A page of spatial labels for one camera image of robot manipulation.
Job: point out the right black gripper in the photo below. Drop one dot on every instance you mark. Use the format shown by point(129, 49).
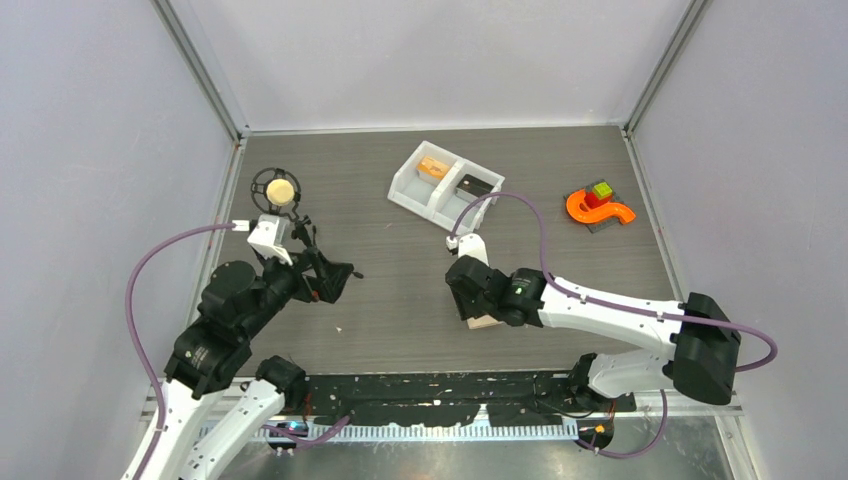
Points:
point(466, 308)

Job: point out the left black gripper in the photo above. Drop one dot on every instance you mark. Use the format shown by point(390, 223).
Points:
point(334, 274)

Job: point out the beige card holder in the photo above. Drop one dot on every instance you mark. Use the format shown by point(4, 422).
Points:
point(484, 321)

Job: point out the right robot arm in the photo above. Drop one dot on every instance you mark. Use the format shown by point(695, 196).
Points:
point(687, 346)

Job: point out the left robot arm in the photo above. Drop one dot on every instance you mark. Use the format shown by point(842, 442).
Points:
point(237, 303)

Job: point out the black card stack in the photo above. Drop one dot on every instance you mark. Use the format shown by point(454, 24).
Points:
point(470, 188)

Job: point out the orange card stack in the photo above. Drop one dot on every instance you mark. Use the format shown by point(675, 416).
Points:
point(432, 170)

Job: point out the microphone on black tripod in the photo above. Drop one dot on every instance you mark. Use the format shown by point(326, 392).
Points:
point(276, 191)

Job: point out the white two-compartment bin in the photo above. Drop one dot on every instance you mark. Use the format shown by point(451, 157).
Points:
point(438, 203)

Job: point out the orange toy with blocks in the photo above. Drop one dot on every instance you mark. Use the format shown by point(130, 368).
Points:
point(597, 206)

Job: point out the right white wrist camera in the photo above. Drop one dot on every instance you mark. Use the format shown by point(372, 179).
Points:
point(469, 245)

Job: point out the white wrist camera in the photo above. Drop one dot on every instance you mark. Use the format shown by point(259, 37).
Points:
point(469, 245)
point(266, 239)

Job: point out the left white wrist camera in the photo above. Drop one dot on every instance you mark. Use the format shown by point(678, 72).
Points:
point(266, 239)

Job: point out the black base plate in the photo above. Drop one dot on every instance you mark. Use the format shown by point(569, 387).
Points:
point(510, 398)

